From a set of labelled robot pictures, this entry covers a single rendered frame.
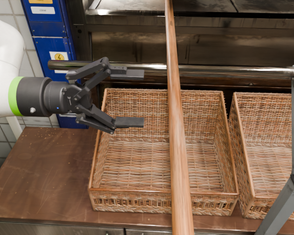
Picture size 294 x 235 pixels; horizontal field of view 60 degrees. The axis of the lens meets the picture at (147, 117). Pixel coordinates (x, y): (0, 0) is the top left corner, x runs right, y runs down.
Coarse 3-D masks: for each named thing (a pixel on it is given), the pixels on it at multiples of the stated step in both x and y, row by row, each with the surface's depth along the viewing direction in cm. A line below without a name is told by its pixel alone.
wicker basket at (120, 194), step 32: (160, 96) 121; (192, 96) 120; (128, 128) 129; (160, 128) 128; (192, 128) 127; (224, 128) 111; (96, 160) 101; (128, 160) 121; (160, 160) 121; (192, 160) 121; (224, 160) 109; (96, 192) 94; (128, 192) 93; (160, 192) 92; (192, 192) 92; (224, 192) 93
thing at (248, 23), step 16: (96, 16) 101; (112, 16) 101; (128, 16) 101; (144, 16) 100; (160, 16) 100; (176, 16) 100; (192, 16) 99; (208, 16) 99; (224, 16) 99; (240, 16) 99; (256, 16) 99; (272, 16) 99; (288, 16) 99
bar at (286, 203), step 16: (48, 64) 74; (64, 64) 74; (80, 64) 74; (112, 64) 73; (128, 64) 73; (144, 64) 73; (160, 64) 73; (192, 64) 73; (208, 64) 73; (288, 192) 72; (272, 208) 82; (288, 208) 75; (272, 224) 82
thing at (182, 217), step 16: (176, 48) 75; (176, 64) 67; (176, 80) 61; (176, 96) 56; (176, 112) 52; (176, 128) 49; (176, 144) 46; (176, 160) 43; (176, 176) 41; (176, 192) 39; (176, 208) 37; (176, 224) 35; (192, 224) 35
